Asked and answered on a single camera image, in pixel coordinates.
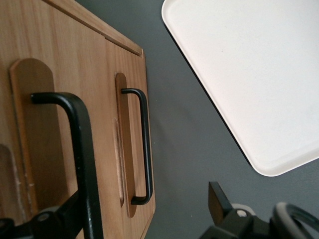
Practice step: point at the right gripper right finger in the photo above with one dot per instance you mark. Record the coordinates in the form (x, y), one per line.
(236, 224)

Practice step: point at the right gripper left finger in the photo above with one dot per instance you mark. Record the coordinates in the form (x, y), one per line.
(49, 224)

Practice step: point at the oak wooden drawer cabinet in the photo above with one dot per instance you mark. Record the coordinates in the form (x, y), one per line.
(99, 23)

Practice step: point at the cream plastic tray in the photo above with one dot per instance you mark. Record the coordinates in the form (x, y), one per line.
(249, 74)

